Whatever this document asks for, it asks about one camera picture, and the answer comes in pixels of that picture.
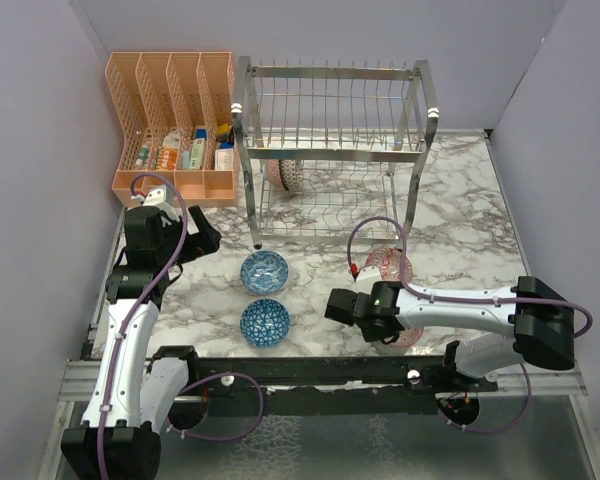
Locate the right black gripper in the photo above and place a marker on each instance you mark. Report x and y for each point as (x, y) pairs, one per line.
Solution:
(371, 337)

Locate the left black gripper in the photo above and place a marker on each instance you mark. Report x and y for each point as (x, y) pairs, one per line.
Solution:
(202, 242)

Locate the red geometric bowl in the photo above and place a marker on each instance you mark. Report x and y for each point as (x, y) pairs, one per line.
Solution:
(393, 267)

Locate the pink circle pattern bowl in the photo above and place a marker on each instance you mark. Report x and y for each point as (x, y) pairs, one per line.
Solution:
(404, 339)

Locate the brown patterned bowl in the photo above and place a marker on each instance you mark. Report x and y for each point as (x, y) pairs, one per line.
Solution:
(292, 175)

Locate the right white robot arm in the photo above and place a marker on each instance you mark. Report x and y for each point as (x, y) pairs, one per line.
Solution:
(526, 323)

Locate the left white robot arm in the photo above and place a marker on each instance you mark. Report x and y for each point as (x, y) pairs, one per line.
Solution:
(119, 434)

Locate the steel dish rack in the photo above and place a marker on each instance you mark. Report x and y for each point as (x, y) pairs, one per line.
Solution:
(363, 132)

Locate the blue triangle bowl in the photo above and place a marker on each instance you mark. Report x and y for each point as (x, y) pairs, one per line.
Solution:
(265, 323)

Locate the orange white box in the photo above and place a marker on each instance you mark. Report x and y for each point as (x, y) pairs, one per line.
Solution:
(168, 152)

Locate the blue floral bowl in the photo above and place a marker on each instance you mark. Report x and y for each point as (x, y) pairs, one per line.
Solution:
(264, 272)

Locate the small bottle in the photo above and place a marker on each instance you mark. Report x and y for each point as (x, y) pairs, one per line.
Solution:
(142, 156)

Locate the green white box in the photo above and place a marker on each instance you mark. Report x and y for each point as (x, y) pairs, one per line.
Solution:
(193, 157)

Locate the white label box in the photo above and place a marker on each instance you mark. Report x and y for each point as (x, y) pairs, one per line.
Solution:
(224, 159)

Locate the peach desk organizer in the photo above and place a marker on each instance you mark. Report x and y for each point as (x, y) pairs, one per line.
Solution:
(174, 113)

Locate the yellow black item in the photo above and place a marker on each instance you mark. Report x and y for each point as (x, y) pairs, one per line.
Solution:
(223, 133)

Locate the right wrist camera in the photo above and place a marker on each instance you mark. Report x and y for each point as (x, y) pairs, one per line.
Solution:
(366, 278)

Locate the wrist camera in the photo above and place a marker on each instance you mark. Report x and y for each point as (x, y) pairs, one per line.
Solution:
(366, 278)
(158, 195)

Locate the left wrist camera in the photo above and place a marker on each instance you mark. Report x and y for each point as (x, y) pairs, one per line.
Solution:
(158, 195)

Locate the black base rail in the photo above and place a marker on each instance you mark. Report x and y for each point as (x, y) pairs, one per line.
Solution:
(322, 386)

